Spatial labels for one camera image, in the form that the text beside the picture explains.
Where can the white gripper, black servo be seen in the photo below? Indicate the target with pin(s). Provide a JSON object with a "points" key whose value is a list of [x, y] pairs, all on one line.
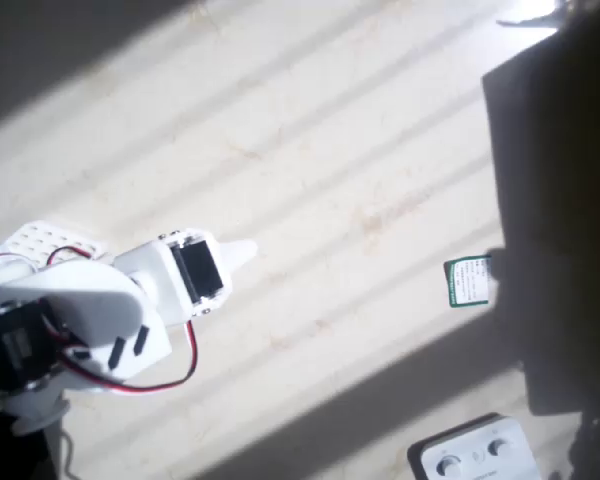
{"points": [[202, 272]]}

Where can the black block beside arm base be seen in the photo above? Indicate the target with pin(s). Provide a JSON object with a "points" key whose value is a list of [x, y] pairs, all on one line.
{"points": [[10, 457]]}

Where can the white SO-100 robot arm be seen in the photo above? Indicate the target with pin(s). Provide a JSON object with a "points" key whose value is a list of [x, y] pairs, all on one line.
{"points": [[90, 295]]}

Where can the green-bordered white label card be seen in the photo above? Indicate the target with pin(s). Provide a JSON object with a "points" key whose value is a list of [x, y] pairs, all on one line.
{"points": [[467, 285]]}

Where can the white device with two knobs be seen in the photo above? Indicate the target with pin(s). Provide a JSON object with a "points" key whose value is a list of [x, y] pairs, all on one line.
{"points": [[460, 440]]}

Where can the large flat black object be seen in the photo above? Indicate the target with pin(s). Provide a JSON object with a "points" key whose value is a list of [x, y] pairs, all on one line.
{"points": [[555, 225]]}

